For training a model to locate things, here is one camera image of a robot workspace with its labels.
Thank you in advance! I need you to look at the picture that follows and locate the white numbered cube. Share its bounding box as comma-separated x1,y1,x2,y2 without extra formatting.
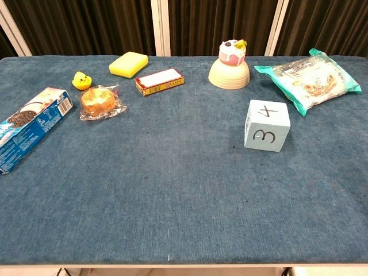
244,99,292,153

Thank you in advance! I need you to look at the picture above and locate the blue table cloth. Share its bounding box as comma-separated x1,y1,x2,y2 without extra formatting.
0,55,368,266

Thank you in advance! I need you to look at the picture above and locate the red yellow small box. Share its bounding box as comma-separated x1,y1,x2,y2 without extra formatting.
134,67,185,97

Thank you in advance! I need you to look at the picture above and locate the cream upturned bowl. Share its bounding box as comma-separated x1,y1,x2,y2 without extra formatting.
208,59,251,90

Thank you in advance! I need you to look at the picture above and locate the yellow sponge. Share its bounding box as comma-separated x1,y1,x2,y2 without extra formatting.
108,51,149,79

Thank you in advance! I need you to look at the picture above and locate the wrapped round pastry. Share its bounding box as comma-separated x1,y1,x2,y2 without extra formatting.
78,82,128,121

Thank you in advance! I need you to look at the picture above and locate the pink toy cake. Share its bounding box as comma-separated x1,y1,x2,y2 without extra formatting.
218,39,248,67

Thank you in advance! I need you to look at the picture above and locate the yellow duck toy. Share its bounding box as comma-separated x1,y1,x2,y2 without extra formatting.
71,71,93,91

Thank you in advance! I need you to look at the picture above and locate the teal noodle packet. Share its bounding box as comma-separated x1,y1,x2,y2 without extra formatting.
254,48,362,117

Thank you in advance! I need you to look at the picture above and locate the dark brown curtain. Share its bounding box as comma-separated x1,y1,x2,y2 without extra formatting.
0,0,368,60

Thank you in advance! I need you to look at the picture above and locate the blue cookie box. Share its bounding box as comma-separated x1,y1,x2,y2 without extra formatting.
0,87,74,175

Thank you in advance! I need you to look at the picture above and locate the white frame post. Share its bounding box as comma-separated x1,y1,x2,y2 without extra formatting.
0,0,33,58
150,0,172,57
264,0,290,57

